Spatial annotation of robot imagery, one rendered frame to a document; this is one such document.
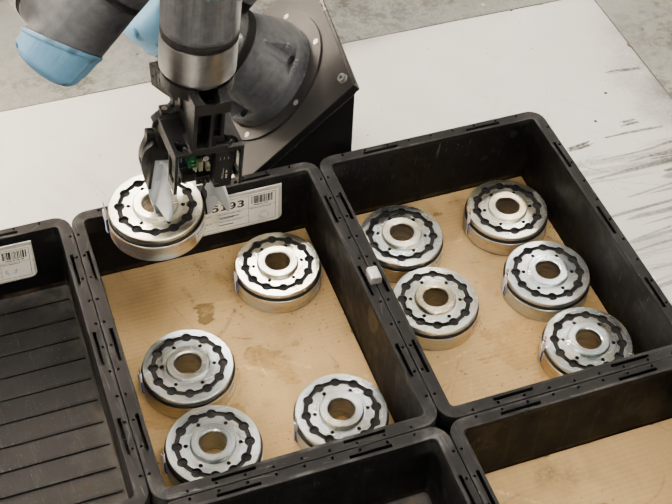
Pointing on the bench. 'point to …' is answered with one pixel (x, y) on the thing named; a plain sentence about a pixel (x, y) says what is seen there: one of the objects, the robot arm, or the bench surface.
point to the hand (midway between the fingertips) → (184, 203)
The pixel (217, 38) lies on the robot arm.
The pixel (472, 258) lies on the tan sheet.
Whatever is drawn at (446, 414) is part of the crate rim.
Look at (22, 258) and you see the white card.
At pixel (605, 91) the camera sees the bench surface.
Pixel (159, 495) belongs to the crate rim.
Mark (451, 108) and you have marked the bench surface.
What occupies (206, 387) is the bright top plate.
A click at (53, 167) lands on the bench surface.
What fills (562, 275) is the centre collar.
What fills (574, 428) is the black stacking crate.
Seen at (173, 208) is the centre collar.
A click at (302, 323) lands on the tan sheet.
